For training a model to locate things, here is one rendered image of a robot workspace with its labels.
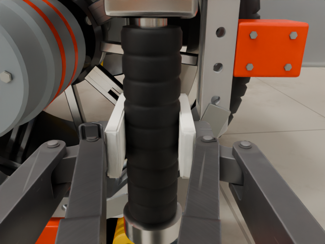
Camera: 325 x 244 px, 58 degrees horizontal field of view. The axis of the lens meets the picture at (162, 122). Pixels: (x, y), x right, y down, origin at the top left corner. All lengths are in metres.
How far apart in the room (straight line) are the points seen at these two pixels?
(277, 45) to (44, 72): 0.28
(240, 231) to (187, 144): 1.23
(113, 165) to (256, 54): 0.28
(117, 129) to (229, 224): 1.26
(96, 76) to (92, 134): 0.36
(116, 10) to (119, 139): 0.07
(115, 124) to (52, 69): 0.16
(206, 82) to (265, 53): 0.08
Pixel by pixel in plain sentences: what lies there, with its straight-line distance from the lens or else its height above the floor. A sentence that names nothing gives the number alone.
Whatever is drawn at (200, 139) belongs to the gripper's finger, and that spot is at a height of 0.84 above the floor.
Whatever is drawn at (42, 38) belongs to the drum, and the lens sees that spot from 0.31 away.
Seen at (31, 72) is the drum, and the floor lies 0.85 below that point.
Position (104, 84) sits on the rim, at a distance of 0.52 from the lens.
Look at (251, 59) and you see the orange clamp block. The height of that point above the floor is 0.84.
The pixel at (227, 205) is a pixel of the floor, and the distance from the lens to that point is 1.50.
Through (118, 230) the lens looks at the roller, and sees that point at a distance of 0.56.
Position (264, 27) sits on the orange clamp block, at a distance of 0.40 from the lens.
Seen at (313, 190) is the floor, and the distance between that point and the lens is 1.75.
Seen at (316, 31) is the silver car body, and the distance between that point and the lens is 0.90.
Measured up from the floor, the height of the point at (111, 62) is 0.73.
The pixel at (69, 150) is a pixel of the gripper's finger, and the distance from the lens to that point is 0.16.
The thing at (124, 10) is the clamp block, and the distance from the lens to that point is 0.16.
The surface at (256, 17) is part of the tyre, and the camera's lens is 0.49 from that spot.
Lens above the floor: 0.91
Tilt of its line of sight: 22 degrees down
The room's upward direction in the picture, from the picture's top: straight up
